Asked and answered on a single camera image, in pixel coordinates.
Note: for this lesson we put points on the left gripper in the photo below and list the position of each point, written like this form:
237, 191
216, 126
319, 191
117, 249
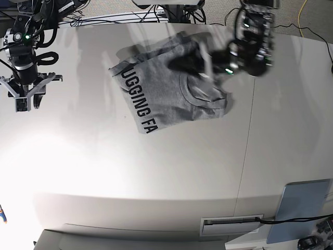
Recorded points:
207, 65

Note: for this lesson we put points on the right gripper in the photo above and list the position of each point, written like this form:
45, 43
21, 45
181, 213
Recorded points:
34, 91

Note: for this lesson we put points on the grey T-shirt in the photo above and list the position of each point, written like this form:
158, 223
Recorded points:
159, 97

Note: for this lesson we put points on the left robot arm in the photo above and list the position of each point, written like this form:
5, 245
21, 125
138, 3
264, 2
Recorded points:
249, 50

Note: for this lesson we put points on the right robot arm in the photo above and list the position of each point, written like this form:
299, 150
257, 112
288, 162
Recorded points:
35, 27

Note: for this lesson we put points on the central black stand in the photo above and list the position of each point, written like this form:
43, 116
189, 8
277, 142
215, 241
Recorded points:
178, 13

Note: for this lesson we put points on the blue orange tool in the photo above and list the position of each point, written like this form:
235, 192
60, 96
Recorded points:
2, 215

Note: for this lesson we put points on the blue-grey board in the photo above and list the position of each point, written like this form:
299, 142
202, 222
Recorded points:
299, 200

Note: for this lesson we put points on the black device bottom right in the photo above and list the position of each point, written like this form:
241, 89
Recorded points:
310, 242

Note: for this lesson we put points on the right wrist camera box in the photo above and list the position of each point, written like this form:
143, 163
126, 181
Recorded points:
22, 104

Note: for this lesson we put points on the white cable tray box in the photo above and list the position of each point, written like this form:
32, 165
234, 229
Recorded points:
224, 226

